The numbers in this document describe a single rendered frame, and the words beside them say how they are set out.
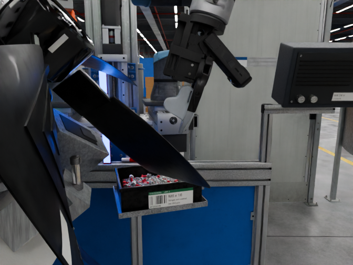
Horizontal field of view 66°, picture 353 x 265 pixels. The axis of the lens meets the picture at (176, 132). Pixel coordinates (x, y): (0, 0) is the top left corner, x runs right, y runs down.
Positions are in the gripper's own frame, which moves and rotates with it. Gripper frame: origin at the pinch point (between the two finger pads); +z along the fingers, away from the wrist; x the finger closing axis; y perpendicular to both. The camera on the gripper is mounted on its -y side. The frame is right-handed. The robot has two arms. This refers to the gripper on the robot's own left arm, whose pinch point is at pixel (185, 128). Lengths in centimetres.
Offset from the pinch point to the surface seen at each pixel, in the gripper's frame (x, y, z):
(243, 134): -179, -72, 15
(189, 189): -13.7, -7.4, 16.7
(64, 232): 36.8, 9.4, 3.3
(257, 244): -35, -41, 37
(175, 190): -12.8, -3.9, 17.7
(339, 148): -184, -163, 2
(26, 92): 35.0, 14.2, -4.0
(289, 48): -31.5, -26.5, -28.1
